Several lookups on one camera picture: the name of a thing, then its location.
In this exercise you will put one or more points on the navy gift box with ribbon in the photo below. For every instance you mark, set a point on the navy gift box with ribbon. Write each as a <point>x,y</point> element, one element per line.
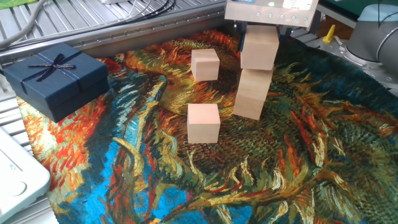
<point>62,90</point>

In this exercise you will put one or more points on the silver Schunk gripper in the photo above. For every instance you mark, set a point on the silver Schunk gripper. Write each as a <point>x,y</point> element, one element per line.
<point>242,12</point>

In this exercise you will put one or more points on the white electronic device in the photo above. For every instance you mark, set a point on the white electronic device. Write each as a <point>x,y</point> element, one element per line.
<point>18,174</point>

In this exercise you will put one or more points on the green printed cloth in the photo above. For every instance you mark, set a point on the green printed cloth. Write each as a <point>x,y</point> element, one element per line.
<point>12,2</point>

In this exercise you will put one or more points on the yellow plastic piece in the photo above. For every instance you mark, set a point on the yellow plastic piece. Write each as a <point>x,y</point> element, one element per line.
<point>329,36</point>

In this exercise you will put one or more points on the plain wooden cube block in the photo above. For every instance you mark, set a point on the plain wooden cube block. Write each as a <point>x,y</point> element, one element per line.
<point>203,124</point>
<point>259,49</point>
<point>253,84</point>
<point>205,67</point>
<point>247,109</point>

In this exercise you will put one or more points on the sunflower painting print cloth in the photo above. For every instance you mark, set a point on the sunflower painting print cloth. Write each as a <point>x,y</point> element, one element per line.
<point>155,171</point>

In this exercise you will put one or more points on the aluminium slotted rail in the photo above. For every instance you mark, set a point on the aluminium slotted rail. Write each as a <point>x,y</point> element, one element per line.
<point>140,32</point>

